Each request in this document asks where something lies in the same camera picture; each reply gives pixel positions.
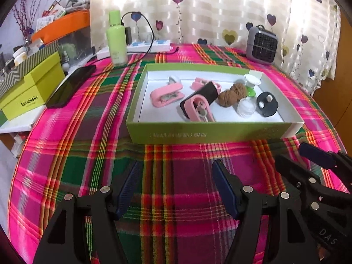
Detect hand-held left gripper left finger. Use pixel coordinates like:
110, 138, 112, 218
36, 161, 140, 264

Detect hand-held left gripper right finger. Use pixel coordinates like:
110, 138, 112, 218
212, 159, 318, 264

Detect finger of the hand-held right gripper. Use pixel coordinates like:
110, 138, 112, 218
275, 154, 330, 198
299, 142, 352, 193

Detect black round disc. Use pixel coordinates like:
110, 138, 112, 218
257, 92, 279, 117

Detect green white cardboard box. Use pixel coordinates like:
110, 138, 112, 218
126, 63, 305, 145

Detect clear round cap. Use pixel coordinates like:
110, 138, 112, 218
236, 99, 255, 117

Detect walnut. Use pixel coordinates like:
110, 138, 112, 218
230, 83, 248, 99
218, 89, 237, 107

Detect pink oblong case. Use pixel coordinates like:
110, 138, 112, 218
184, 95, 216, 122

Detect green white suction cup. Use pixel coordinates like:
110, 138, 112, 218
243, 73, 262, 97

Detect pink clipper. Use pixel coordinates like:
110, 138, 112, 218
150, 84, 184, 108

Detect black rectangular device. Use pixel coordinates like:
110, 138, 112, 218
180, 82, 218, 120

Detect small pink clip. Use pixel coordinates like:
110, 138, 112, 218
191, 77, 221, 91

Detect plaid tablecloth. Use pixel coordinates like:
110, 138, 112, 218
9, 42, 347, 264

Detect black smartphone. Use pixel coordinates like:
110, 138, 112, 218
45, 64, 97, 108

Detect grey space heater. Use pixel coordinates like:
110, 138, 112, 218
246, 25, 278, 65

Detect white side table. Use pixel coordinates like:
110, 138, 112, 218
0, 115, 36, 136

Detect lime green box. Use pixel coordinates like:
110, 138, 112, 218
0, 52, 65, 121

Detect white power strip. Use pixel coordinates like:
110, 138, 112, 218
96, 39, 171, 59

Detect green lotion bottle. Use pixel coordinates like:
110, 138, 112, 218
106, 10, 128, 66

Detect clear plastic storage box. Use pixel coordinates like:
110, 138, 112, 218
59, 29, 92, 61

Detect chevron striped box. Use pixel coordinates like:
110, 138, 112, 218
0, 41, 59, 98

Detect heart print curtain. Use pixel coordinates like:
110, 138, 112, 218
90, 0, 341, 97

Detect orange storage tray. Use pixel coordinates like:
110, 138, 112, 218
31, 10, 91, 44

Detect pile of paper packets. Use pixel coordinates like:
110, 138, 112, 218
36, 1, 66, 31

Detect purple flower branches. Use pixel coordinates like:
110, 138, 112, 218
11, 0, 53, 42

